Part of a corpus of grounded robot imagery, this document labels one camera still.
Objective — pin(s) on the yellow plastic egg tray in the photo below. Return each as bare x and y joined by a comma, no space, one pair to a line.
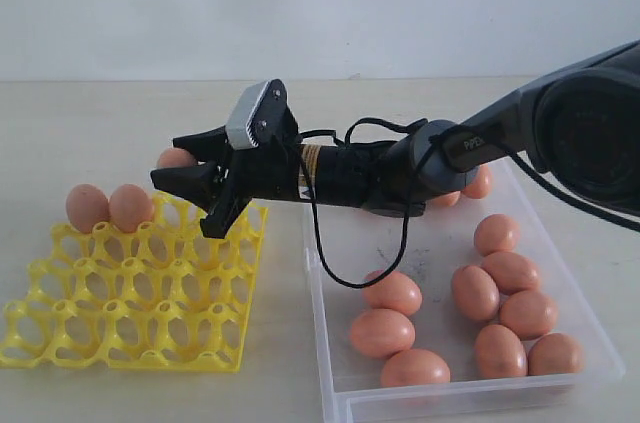
163,298

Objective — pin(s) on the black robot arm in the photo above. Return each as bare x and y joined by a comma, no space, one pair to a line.
579,124

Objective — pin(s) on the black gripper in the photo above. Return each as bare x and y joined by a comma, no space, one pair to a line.
314,167

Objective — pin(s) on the clear plastic container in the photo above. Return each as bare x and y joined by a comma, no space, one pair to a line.
343,245

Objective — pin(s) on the brown egg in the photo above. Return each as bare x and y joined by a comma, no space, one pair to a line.
499,353
530,314
414,367
397,292
555,353
475,293
511,272
381,333
446,200
130,206
86,205
496,232
481,185
175,157

